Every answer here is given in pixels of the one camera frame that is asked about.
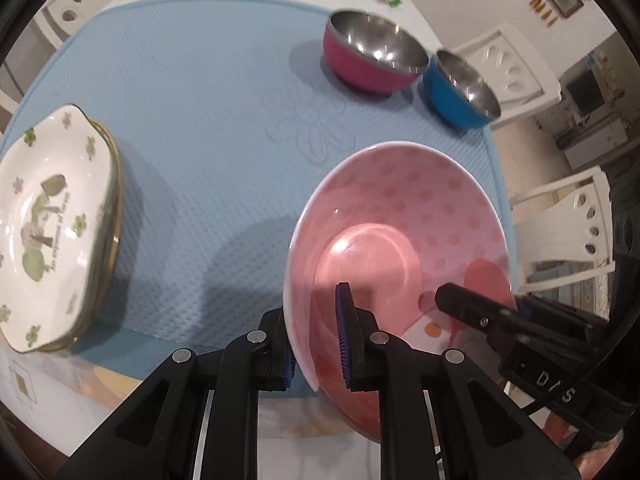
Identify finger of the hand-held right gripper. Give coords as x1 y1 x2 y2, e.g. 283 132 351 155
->
515 295 609 335
434 283 532 357

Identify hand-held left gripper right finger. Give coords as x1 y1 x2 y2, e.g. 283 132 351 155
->
335 282 583 480

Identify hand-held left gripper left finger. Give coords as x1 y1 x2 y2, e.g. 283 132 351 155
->
67 307 300 480

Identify pink dotted ceramic bowl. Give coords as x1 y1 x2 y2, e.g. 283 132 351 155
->
282 141 518 443

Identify hexagonal white clover plate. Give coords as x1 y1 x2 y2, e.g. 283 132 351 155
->
0 104 114 356
37 119 120 353

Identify white side cabinet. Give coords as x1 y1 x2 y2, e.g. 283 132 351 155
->
532 35 640 171

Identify blue steel bowl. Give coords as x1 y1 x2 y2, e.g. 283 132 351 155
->
421 49 502 129

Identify microwave oven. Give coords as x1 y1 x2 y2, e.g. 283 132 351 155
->
563 66 609 117

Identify light blue table mat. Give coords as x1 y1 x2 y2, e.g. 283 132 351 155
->
0 0 516 401

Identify red steel bowl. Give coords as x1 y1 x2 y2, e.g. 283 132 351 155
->
322 10 431 97

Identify hanging orange wall ornaments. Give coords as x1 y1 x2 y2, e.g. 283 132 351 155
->
530 0 557 27

